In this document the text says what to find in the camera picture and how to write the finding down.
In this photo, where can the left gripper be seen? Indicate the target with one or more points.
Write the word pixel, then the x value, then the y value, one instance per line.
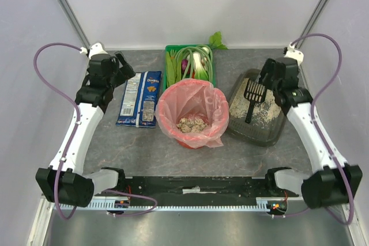
pixel 117 67

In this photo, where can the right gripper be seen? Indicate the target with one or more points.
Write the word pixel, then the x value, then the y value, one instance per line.
pixel 271 74

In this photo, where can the black litter scoop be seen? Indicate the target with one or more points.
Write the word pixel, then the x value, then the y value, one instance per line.
pixel 255 93

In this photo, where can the pink plastic bag liner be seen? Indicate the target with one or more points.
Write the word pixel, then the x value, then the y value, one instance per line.
pixel 178 99

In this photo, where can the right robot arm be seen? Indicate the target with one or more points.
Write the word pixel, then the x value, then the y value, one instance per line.
pixel 333 180

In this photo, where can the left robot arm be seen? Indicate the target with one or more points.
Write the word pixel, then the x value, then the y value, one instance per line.
pixel 63 181

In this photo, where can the dark translucent litter box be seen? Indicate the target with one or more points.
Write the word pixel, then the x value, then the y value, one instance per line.
pixel 257 135

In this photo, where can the blue Doritos chip bag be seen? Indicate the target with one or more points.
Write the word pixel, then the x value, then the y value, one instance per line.
pixel 139 100

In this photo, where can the green lettuce leaf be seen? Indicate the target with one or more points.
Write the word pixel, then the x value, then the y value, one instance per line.
pixel 173 69

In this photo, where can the green leaf sprig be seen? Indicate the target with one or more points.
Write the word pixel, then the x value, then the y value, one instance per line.
pixel 215 42

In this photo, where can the purple onion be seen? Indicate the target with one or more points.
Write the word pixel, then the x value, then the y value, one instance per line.
pixel 184 64

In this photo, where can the green vegetable tray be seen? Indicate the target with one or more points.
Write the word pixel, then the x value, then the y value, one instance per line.
pixel 172 49

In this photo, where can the green long beans bundle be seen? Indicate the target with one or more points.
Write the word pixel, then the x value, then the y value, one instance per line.
pixel 183 53

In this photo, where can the white bok choy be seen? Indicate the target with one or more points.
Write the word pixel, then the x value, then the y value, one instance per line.
pixel 198 58

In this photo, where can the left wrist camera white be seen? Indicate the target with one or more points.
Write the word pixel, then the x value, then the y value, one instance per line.
pixel 95 49

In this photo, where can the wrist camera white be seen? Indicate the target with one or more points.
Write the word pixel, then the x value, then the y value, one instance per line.
pixel 291 52
pixel 95 49

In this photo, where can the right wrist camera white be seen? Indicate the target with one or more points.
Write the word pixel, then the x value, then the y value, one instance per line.
pixel 291 52

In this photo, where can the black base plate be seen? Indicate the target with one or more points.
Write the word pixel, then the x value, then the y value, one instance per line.
pixel 203 191

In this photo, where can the white cable duct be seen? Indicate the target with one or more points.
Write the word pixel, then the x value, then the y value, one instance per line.
pixel 104 204

